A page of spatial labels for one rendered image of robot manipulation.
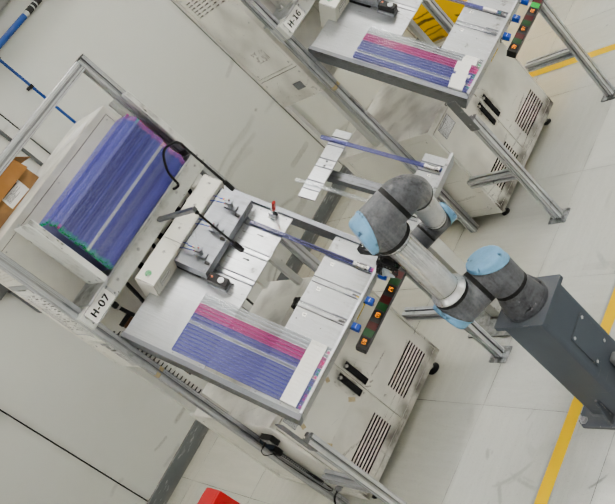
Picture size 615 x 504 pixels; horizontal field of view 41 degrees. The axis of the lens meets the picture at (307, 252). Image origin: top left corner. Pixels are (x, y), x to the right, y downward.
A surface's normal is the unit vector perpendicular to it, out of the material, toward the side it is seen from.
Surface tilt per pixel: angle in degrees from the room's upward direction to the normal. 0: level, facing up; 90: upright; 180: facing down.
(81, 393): 90
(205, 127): 90
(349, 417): 90
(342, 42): 45
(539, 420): 0
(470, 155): 90
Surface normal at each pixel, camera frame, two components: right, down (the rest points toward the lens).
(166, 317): -0.09, -0.49
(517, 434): -0.69, -0.60
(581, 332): 0.59, -0.13
